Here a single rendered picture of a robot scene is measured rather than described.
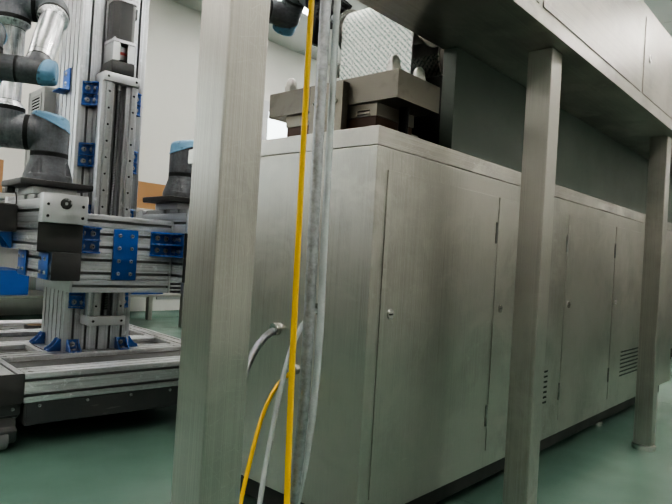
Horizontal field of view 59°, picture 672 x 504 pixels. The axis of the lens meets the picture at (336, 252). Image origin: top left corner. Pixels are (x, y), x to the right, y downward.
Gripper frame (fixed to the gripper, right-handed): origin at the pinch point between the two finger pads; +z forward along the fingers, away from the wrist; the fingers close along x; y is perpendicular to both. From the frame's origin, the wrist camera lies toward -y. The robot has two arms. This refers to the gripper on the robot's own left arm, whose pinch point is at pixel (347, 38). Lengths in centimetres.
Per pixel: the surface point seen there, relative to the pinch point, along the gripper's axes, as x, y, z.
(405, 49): -8.3, 9.2, 27.5
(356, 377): -34, -41, 86
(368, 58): -8.3, 1.5, 18.6
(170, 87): 159, -168, -317
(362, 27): -8.2, 6.4, 11.0
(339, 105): -30.1, -5.8, 38.8
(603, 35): 28, 38, 49
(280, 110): -28.0, -18.2, 21.2
